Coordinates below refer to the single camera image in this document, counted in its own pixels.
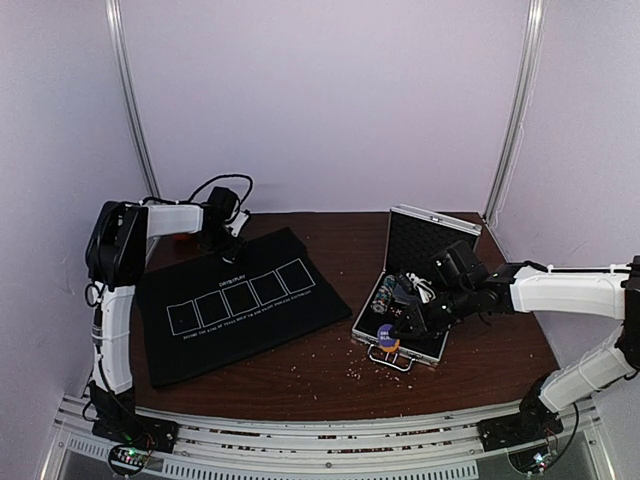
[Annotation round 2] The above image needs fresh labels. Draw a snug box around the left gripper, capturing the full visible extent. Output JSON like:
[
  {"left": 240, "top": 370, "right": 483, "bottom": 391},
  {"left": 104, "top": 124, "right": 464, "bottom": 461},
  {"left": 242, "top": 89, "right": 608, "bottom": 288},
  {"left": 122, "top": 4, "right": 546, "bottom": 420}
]
[{"left": 203, "top": 225, "right": 248, "bottom": 264}]

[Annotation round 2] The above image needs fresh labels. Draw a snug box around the chip row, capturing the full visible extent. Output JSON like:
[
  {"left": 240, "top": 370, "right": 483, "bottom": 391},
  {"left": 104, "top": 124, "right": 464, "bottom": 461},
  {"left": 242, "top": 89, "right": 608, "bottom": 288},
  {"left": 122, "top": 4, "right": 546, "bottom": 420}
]
[{"left": 370, "top": 275, "right": 397, "bottom": 315}]

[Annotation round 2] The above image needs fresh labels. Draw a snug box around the purple small blind button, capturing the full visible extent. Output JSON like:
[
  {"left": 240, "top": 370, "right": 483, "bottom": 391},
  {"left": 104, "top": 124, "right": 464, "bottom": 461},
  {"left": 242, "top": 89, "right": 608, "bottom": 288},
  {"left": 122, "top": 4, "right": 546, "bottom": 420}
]
[{"left": 377, "top": 324, "right": 398, "bottom": 347}]

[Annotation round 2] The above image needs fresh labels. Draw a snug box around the right aluminium frame post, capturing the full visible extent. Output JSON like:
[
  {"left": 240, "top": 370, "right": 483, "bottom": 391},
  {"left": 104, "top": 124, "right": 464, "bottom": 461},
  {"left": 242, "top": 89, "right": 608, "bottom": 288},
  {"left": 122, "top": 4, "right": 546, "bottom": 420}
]
[{"left": 484, "top": 0, "right": 547, "bottom": 228}]

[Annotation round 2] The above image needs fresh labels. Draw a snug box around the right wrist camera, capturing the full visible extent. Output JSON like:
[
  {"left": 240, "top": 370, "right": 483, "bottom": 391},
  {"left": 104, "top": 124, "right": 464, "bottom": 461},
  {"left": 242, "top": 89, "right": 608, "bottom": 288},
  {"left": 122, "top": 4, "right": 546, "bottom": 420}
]
[{"left": 430, "top": 240, "right": 489, "bottom": 291}]

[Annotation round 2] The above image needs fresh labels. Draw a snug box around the aluminium frame post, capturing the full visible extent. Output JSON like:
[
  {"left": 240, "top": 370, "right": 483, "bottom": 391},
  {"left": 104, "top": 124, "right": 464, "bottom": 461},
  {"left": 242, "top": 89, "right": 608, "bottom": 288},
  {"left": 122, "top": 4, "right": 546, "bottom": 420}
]
[
  {"left": 484, "top": 0, "right": 547, "bottom": 228},
  {"left": 105, "top": 0, "right": 161, "bottom": 204}
]

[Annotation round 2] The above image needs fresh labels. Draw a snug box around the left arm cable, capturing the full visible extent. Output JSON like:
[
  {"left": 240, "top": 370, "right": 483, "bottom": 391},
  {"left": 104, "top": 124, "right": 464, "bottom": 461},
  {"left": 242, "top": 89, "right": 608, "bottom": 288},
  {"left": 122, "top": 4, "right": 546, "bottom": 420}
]
[{"left": 188, "top": 173, "right": 253, "bottom": 236}]

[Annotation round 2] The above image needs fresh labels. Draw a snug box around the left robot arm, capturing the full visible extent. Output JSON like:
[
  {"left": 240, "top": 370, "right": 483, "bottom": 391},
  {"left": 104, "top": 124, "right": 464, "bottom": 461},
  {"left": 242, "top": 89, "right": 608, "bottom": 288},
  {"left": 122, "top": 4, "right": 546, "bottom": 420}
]
[{"left": 85, "top": 189, "right": 251, "bottom": 444}]

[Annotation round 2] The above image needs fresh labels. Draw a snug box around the black poker mat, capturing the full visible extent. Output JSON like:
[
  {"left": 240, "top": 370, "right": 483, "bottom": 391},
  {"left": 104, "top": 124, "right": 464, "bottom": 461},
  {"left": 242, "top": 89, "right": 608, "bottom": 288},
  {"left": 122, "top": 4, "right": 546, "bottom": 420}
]
[{"left": 135, "top": 227, "right": 352, "bottom": 389}]

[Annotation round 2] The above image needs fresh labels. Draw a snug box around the orange big blind button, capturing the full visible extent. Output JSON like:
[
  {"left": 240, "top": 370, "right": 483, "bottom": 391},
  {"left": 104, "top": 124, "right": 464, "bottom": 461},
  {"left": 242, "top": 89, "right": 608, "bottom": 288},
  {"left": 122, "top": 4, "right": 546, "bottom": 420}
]
[{"left": 379, "top": 340, "right": 400, "bottom": 353}]

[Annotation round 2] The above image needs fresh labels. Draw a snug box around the aluminium poker case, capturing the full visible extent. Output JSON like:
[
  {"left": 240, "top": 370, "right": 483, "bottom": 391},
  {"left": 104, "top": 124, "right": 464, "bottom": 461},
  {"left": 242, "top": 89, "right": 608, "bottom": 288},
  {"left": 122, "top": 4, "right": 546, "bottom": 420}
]
[{"left": 351, "top": 204, "right": 482, "bottom": 373}]

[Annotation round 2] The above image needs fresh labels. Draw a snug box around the left aluminium frame post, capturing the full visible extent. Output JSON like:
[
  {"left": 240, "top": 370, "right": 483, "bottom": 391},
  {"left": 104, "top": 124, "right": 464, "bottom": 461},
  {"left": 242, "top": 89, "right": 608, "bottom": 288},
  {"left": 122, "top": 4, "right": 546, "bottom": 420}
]
[{"left": 105, "top": 0, "right": 161, "bottom": 204}]

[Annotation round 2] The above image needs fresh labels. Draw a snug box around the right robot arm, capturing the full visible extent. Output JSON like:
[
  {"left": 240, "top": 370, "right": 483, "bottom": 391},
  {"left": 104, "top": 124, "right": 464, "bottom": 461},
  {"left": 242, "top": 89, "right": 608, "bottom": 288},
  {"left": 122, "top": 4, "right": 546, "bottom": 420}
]
[{"left": 390, "top": 253, "right": 639, "bottom": 442}]

